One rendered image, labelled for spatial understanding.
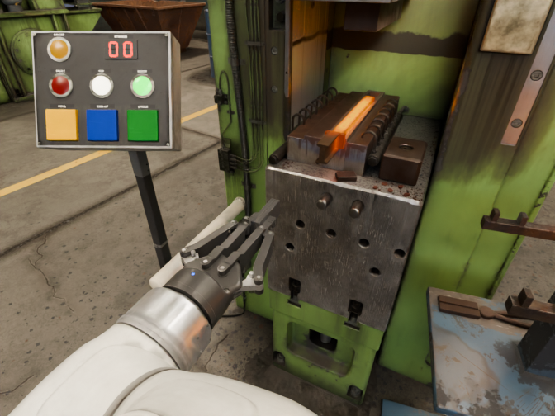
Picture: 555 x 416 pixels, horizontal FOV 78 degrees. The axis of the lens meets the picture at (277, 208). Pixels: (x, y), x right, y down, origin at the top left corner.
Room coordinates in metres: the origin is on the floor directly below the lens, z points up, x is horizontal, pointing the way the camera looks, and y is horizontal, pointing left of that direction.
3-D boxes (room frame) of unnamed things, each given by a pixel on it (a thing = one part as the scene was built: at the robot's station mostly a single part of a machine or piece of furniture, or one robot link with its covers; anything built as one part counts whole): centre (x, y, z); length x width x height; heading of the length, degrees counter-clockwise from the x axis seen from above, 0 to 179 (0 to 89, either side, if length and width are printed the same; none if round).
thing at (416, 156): (0.73, -0.30, 0.95); 0.12 x 0.08 x 0.06; 154
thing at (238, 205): (0.83, 0.24, 0.62); 0.44 x 0.05 x 0.05; 154
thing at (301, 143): (0.95, -0.21, 0.96); 0.42 x 0.20 x 0.09; 154
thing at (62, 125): (0.80, 0.53, 1.01); 0.07 x 0.05 x 0.07; 89
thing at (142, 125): (0.80, 0.33, 1.01); 0.07 x 0.05 x 0.07; 89
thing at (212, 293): (0.29, 0.09, 1.00); 0.09 x 0.08 x 0.07; 154
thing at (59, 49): (0.89, 0.53, 1.16); 0.05 x 0.03 x 0.04; 64
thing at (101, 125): (0.80, 0.43, 1.01); 0.07 x 0.05 x 0.07; 89
